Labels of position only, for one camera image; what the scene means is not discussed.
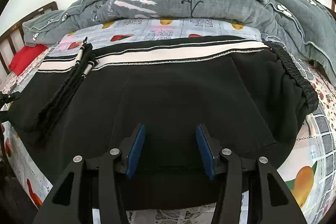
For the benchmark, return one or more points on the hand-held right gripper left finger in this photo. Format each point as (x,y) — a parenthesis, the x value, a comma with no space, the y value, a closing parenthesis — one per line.
(136,150)

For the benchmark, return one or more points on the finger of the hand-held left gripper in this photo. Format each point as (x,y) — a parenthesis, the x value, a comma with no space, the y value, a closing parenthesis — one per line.
(10,98)

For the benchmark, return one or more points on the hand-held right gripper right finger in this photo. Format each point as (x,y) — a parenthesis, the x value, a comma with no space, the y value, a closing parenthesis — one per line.
(204,150)

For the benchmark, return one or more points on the black pants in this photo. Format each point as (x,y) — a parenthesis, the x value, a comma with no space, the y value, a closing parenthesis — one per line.
(183,98)

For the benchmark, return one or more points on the red pillow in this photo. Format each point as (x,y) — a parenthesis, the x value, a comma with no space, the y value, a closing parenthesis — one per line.
(25,58)

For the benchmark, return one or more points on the fruit print plastic sheet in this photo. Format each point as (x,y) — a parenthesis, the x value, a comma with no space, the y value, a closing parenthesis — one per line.
(316,158)

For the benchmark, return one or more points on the red floral bed sheet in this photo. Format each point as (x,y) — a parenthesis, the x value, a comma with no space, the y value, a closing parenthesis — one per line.
(325,92)

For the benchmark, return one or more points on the grey floral quilt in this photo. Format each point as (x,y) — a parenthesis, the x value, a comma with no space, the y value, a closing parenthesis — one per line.
(223,1)

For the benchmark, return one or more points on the dark wooden bed frame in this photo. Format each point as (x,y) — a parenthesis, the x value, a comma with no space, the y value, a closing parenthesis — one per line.
(15,29)

